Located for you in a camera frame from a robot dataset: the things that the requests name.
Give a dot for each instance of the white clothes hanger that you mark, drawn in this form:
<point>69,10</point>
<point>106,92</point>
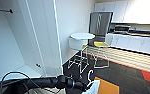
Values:
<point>91,78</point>

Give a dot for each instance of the white t-shirt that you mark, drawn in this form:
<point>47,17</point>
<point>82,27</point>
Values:
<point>95,89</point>

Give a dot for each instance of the small black hook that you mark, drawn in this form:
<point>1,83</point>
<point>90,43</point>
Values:
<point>38,65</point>

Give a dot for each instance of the yellow chair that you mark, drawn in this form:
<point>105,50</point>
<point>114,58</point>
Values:
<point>100,44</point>

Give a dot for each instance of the white round laundry bin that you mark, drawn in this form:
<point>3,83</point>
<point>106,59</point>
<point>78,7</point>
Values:
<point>79,41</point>

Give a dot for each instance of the white kitchen base cabinets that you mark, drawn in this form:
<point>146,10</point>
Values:
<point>134,43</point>

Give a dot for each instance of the stainless steel refrigerator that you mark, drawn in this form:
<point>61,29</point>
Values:
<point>101,23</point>

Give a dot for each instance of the black microwave oven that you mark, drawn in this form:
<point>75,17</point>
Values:
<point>122,28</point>

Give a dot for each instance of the white metal rack frame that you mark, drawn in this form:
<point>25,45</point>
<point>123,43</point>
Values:
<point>70,61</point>

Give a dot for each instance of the white kitchen wall cabinets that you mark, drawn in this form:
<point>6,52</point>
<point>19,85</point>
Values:
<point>134,10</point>

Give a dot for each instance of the black wall peg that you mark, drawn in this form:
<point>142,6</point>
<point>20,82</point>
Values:
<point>7,11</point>

